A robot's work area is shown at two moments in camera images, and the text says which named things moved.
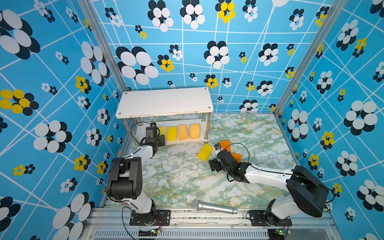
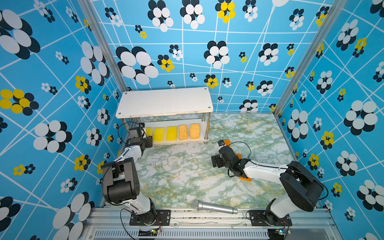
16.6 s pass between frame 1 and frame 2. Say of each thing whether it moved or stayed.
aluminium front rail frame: stayed
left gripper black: moved
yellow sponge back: moved
